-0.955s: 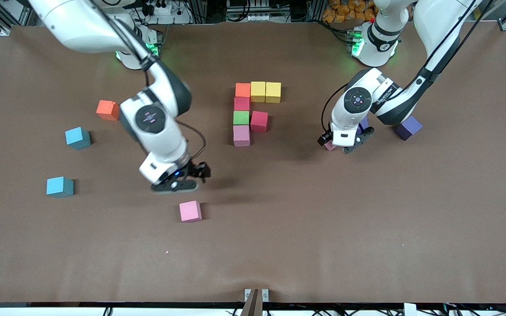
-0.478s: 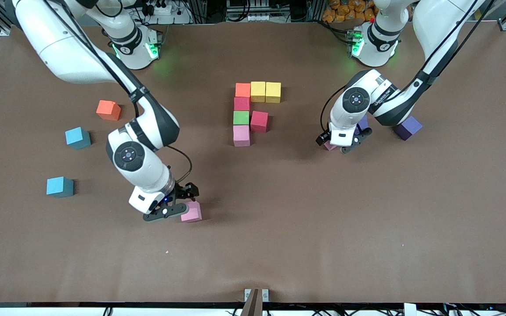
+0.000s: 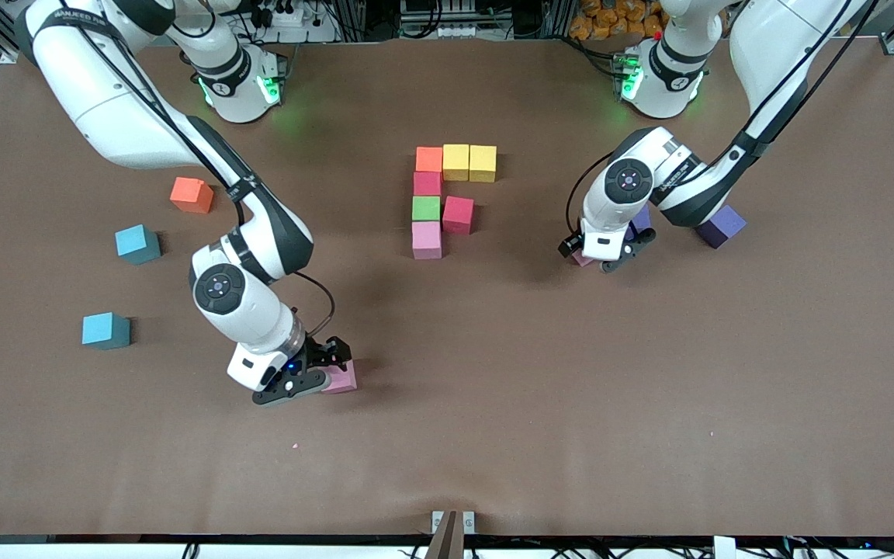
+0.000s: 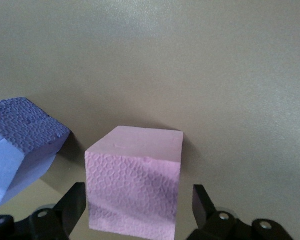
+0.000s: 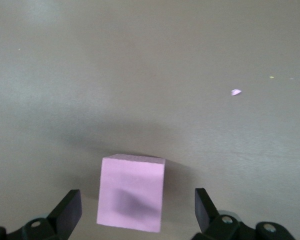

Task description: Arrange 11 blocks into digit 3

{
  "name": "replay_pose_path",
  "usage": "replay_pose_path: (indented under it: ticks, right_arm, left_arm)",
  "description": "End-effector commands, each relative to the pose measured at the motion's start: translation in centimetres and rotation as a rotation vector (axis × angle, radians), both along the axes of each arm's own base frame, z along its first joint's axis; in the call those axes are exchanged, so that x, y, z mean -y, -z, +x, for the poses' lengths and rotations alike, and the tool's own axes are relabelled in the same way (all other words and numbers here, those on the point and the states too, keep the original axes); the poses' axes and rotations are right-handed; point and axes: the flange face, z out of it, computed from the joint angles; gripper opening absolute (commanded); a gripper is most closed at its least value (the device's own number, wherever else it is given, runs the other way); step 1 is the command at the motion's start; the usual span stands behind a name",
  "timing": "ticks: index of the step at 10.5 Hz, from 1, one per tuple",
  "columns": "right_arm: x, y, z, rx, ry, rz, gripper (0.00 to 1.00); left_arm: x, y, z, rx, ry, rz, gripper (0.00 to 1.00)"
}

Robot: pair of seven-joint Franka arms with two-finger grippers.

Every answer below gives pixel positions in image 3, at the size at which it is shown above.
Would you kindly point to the purple foam cube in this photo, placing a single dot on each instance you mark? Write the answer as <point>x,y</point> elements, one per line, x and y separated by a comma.
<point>726,227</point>
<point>641,219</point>

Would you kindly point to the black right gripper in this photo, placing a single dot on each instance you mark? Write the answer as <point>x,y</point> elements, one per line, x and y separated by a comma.
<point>323,353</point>

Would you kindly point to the yellow foam cube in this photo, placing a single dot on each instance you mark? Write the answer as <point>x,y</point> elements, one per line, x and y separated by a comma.
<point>456,162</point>
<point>483,163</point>

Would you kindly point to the blue foam cube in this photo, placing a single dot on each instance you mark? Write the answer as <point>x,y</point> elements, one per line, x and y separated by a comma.
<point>105,330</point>
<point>137,244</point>

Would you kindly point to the red foam cube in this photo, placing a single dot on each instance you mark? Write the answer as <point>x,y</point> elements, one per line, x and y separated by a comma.
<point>427,184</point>
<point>458,214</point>

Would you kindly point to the green foam cube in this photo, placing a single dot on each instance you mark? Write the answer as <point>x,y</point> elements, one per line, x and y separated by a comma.
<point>426,208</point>

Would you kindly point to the orange foam cube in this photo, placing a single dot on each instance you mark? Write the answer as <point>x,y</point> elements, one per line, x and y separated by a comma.
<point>429,159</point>
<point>191,194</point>

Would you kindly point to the brown table cover mat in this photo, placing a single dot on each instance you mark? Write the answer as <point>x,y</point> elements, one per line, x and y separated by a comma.
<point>447,466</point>

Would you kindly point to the pile of orange objects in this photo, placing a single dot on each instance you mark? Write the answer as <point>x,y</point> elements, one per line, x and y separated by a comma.
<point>594,23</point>

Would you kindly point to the pink foam cube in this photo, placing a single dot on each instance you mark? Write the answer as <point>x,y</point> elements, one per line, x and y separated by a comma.
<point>341,379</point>
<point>426,239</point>
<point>580,260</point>

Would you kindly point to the white power strip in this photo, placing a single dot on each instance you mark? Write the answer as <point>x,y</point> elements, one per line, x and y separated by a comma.
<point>299,17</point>
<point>447,31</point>

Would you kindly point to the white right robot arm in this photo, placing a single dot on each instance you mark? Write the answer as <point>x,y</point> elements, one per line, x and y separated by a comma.
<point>222,291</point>

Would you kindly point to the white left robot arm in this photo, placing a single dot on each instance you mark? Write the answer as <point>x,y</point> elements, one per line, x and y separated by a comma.
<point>629,182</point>

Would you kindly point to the small metal bracket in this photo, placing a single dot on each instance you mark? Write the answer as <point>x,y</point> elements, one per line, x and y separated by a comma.
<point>437,519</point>

